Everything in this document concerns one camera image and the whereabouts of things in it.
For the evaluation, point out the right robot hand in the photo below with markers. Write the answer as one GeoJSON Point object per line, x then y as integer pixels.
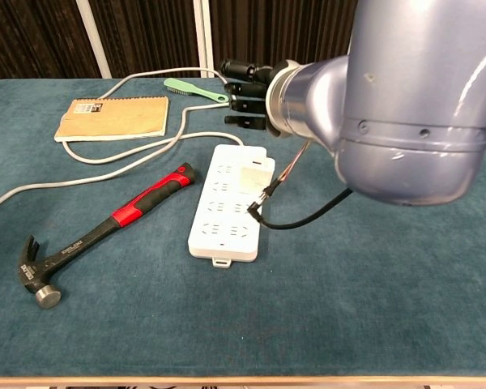
{"type": "Point", "coordinates": [247, 103]}

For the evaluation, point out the white plug adapter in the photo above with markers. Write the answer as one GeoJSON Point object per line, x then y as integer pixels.
{"type": "Point", "coordinates": [257, 178]}

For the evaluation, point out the white power strip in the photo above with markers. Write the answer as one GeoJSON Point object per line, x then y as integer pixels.
{"type": "Point", "coordinates": [222, 219]}

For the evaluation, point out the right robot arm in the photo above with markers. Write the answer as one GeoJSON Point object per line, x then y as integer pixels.
{"type": "Point", "coordinates": [409, 121]}

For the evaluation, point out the green plastic brush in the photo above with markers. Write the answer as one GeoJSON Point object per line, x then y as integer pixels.
{"type": "Point", "coordinates": [186, 88]}

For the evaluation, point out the dark folding screen panel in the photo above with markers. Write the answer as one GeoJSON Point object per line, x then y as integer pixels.
{"type": "Point", "coordinates": [146, 32]}
{"type": "Point", "coordinates": [24, 32]}
{"type": "Point", "coordinates": [267, 24]}

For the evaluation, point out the brown spiral notebook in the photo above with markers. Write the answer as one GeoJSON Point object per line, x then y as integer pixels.
{"type": "Point", "coordinates": [113, 117]}

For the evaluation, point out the black and red hammer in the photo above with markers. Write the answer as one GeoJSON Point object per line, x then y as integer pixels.
{"type": "Point", "coordinates": [101, 229]}

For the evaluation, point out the teal table mat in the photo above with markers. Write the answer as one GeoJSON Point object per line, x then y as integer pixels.
{"type": "Point", "coordinates": [186, 316]}

